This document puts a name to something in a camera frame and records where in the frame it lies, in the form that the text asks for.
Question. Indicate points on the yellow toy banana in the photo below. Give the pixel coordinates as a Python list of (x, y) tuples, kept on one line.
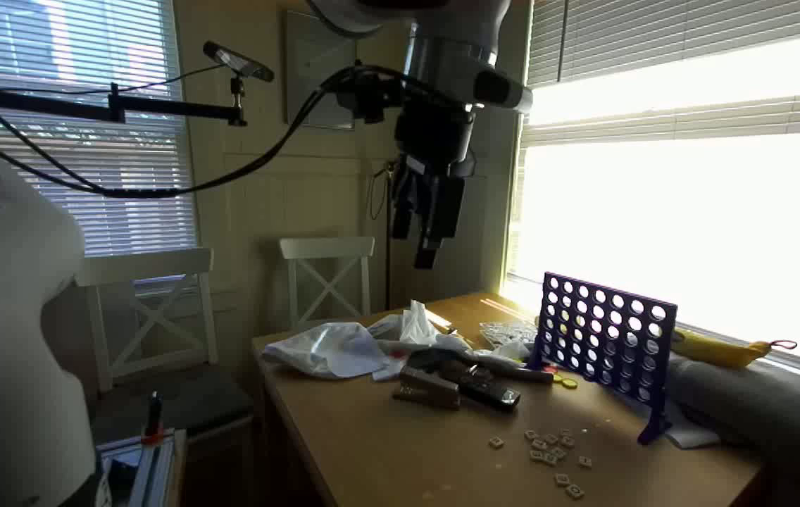
[(719, 349)]

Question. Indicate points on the blue connect four grid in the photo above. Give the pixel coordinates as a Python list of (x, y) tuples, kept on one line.
[(608, 347)]

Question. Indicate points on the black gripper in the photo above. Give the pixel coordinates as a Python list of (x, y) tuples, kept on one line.
[(433, 140)]

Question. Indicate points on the narrow slatted window blind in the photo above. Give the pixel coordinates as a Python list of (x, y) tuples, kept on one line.
[(64, 45)]

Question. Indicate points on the large white plastic bag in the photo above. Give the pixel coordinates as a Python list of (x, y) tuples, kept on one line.
[(332, 349)]

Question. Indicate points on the white chair with dark seat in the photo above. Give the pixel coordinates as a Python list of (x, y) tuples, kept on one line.
[(150, 311)]

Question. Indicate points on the crumpled white plastic wrap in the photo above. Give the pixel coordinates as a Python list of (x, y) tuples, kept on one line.
[(415, 326)]

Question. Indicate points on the white paper sheet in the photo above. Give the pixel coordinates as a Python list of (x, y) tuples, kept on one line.
[(698, 435)]

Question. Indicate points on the small beige letter tile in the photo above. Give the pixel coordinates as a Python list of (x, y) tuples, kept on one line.
[(577, 490), (497, 442), (539, 453), (530, 435), (563, 478), (556, 457), (550, 436), (585, 459), (567, 440)]

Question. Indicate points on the yellow game disc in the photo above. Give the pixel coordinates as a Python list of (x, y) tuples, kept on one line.
[(564, 380)]

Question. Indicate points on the grey rolled cloth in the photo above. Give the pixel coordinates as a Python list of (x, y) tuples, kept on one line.
[(768, 412)]

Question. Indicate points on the black remote control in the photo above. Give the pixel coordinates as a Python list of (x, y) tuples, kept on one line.
[(487, 387)]

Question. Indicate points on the open white box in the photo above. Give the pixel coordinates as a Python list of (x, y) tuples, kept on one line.
[(142, 468)]

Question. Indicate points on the framed wall picture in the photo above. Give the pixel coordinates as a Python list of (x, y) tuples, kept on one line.
[(321, 73)]

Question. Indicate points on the white cross-back chair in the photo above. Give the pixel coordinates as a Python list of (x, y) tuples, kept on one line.
[(325, 247)]

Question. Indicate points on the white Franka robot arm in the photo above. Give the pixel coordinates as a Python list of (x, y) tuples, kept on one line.
[(8, 326)]

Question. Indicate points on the black camera on boom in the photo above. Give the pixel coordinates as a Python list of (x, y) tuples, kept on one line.
[(235, 59)]

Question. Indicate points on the red black marker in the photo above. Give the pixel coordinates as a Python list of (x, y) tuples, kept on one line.
[(153, 416)]

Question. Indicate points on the wide white window blind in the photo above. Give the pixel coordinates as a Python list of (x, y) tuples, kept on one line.
[(692, 57)]

